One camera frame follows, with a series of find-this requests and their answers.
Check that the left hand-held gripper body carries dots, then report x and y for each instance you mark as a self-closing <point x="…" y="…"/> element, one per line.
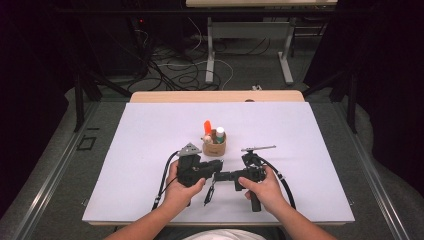
<point x="190" y="170"/>

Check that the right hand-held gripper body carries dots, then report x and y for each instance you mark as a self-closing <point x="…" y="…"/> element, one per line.
<point x="253" y="171"/>

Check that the brown pen holder cup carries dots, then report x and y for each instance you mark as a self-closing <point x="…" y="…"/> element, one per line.
<point x="215" y="149"/>

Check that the black pen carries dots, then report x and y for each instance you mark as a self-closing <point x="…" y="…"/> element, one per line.
<point x="210" y="194"/>

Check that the white and green glue stick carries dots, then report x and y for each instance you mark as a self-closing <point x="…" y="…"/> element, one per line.
<point x="220" y="135"/>

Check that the orange highlighter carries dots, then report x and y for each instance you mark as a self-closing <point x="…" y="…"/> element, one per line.
<point x="207" y="127"/>

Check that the person's right hand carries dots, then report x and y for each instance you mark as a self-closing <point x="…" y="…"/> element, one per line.
<point x="268" y="193"/>

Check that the person's left hand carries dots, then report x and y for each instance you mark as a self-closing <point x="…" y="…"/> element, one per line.
<point x="180" y="196"/>

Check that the person's white shirt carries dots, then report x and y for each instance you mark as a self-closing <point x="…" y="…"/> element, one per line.
<point x="221" y="235"/>

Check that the white table mat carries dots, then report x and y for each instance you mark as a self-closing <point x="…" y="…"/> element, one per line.
<point x="140" y="133"/>

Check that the light wooden table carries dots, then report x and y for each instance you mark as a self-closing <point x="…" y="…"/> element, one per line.
<point x="200" y="96"/>

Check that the dark table grommet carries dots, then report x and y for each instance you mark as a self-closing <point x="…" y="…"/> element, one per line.
<point x="249" y="100"/>

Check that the small white plug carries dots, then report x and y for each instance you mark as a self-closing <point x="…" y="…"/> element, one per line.
<point x="257" y="88"/>

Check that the black metal stand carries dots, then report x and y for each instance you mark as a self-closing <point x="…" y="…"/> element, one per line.
<point x="351" y="106"/>
<point x="79" y="106"/>

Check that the black computer tower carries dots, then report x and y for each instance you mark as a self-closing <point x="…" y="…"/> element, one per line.
<point x="140" y="50"/>

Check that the white desk with metal legs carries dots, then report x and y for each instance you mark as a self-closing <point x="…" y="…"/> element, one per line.
<point x="250" y="30"/>

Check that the black curtain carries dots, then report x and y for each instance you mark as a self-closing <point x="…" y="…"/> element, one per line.
<point x="390" y="83"/>
<point x="30" y="83"/>

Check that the black horizontal bar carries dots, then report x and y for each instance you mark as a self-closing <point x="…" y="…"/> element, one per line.
<point x="133" y="11"/>

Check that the aluminium floor rail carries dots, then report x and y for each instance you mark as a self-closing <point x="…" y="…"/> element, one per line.
<point x="50" y="185"/>
<point x="373" y="173"/>

